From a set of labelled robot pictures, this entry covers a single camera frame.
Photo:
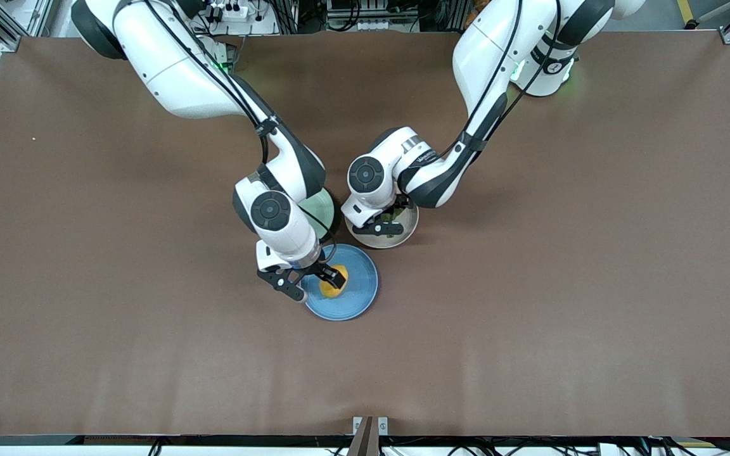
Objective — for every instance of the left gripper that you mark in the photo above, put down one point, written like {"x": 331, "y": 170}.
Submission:
{"x": 401, "y": 206}

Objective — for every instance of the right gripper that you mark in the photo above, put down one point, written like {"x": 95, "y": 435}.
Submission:
{"x": 321, "y": 268}

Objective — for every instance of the green lettuce leaf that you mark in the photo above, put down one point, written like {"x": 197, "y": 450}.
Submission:
{"x": 395, "y": 218}

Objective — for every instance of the yellow lemon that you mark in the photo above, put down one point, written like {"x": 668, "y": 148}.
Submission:
{"x": 332, "y": 291}

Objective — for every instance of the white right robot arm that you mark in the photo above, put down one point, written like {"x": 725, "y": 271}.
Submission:
{"x": 181, "y": 76}

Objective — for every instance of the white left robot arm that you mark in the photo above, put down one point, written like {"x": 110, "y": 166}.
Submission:
{"x": 492, "y": 57}

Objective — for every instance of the beige round plate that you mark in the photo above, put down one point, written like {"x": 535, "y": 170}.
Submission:
{"x": 371, "y": 242}

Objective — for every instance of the blue round plate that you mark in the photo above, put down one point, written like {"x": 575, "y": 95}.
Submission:
{"x": 358, "y": 297}

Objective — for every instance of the mint green round plate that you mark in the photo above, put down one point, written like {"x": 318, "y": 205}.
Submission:
{"x": 322, "y": 212}

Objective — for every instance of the brown table cover mat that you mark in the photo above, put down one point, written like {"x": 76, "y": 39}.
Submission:
{"x": 530, "y": 316}

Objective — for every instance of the white power strip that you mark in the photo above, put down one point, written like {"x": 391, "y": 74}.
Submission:
{"x": 232, "y": 11}
{"x": 371, "y": 25}

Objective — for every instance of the small grey metal bracket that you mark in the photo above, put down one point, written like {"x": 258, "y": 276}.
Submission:
{"x": 383, "y": 426}
{"x": 357, "y": 424}

